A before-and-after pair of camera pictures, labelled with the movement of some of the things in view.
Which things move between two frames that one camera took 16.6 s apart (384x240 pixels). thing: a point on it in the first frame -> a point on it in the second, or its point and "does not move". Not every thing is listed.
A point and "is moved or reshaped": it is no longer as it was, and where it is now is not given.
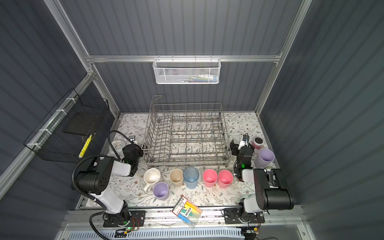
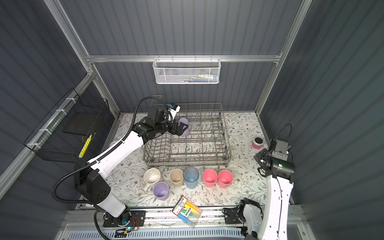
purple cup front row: (161, 190) does not move
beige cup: (176, 177) does not move
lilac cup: (265, 157) is moved or reshaped
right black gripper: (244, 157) -> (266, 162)
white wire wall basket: (186, 71) does not move
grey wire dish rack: (186, 135) does not move
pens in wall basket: (200, 78) does not move
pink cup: (225, 178) does not move
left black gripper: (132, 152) -> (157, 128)
